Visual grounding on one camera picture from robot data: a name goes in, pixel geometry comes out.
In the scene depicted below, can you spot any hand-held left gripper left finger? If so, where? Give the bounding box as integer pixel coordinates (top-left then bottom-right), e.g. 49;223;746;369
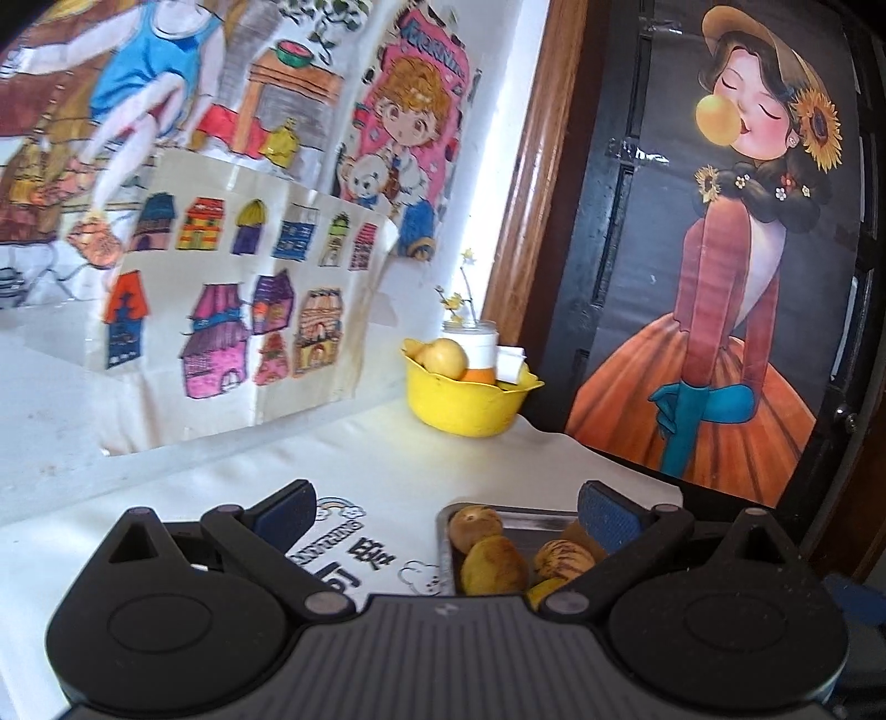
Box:
89;477;357;620

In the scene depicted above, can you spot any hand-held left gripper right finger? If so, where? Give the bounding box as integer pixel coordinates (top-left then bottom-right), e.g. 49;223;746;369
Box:
538;479;799;620

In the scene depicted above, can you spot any striped pepino melon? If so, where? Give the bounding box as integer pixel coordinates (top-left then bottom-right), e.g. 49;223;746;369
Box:
534;540;596;581

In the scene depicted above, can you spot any metal tray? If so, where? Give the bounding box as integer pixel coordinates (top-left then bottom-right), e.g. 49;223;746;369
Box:
435;503;589;598

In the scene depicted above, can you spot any large yellow-green fruit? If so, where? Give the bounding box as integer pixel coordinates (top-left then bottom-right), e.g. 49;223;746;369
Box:
460;535;530;596

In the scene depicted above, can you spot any golden brown streaked fruit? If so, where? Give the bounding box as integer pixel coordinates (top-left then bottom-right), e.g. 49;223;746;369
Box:
449;505;504;555

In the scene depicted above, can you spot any white printed tablecloth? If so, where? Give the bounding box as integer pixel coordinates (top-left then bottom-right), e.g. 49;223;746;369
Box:
0;398;686;707

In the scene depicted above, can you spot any white paper box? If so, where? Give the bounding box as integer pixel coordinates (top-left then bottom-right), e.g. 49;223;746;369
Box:
494;344;530;384

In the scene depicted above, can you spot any yellow bowl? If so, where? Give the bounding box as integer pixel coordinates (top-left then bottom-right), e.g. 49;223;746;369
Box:
401;338;545;439

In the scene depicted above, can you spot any white jar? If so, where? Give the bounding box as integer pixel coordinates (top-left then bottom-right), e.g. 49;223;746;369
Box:
443;320;499;375

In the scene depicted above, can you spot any yellow pear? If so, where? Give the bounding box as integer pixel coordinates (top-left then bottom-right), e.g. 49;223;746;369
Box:
415;339;470;380

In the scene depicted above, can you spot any colourful houses drawing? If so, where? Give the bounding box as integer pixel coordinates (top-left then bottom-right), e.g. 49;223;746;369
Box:
83;151;403;451

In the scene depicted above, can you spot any orange dress girl poster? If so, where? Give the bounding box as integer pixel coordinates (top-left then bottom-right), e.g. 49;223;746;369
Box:
564;0;866;510

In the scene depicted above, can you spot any black door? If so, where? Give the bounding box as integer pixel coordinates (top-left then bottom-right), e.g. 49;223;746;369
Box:
540;0;886;555

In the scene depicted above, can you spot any girl with teddy drawing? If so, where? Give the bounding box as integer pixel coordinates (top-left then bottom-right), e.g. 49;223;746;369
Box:
339;7;482;260

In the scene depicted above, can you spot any wooden door frame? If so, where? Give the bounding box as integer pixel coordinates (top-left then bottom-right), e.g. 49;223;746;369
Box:
481;0;589;347

